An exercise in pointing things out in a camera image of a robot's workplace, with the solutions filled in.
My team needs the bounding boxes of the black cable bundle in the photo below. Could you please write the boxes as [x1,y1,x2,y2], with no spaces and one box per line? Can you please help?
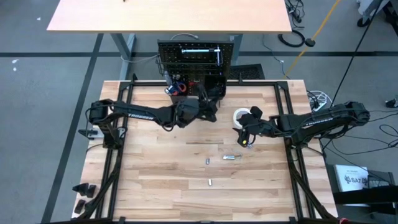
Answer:
[284,0,307,29]

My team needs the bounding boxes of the white printed box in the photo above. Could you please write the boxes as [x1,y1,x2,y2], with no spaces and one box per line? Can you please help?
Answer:
[334,164,370,193]

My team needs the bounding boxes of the coiled black cable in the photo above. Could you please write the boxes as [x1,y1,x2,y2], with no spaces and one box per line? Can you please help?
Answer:
[277,29,306,49]

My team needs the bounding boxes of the white power strip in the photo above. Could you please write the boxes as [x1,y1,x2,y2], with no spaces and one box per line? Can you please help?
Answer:
[312,98,329,114]

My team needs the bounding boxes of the black wire pegboard basket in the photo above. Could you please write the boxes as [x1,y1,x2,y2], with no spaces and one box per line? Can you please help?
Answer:
[155,46,225,77]

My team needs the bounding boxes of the black cart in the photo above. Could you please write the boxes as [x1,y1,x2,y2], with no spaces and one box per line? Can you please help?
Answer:
[326,163,398,215]

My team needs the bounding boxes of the blue and orange scissors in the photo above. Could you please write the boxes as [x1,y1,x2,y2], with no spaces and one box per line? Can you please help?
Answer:
[169,81,188,96]

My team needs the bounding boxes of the black floor mat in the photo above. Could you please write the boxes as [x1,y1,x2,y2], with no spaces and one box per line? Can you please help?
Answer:
[229,63,266,81]

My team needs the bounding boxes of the light wooden desk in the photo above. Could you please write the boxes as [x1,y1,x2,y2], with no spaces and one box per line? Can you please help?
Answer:
[46,0,293,81]

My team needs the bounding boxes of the grey cable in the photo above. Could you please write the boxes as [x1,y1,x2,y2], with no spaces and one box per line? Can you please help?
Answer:
[120,32,200,63]

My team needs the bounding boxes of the white cable bundle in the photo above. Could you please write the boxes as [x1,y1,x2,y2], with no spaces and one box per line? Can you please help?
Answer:
[307,90,336,108]

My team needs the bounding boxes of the tall black pegboard bin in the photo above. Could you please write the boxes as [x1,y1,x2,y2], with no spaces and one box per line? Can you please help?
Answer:
[164,79,189,105]

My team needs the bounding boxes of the black C-clamp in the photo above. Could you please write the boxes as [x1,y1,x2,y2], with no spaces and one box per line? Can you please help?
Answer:
[181,46,222,66]

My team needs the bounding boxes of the white stand with caster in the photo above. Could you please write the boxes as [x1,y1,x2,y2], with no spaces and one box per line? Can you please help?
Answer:
[356,0,389,28]

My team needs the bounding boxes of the white tape roll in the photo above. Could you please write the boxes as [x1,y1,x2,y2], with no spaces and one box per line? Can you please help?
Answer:
[233,107,252,129]

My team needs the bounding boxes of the short black pegboard bin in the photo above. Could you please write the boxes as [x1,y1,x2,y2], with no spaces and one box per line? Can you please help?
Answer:
[203,75,227,100]

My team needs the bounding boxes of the black aluminium table frame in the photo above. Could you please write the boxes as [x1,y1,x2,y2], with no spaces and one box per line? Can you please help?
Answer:
[82,73,340,224]

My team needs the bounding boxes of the long straight black cable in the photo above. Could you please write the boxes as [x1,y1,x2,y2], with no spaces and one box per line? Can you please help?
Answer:
[329,0,384,106]

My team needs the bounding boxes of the black metal pegboard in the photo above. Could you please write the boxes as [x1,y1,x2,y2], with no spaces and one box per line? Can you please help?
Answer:
[157,39,234,101]

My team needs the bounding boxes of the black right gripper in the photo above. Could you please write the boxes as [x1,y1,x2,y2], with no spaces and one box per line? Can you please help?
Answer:
[233,106,276,147]

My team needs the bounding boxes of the black floor cables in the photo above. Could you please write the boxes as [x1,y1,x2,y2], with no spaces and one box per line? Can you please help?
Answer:
[323,110,398,156]

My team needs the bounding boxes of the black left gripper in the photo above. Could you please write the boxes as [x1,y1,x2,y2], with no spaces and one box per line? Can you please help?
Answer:
[172,93,219,129]

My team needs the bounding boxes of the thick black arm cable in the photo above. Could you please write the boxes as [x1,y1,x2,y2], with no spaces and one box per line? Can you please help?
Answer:
[320,124,358,141]

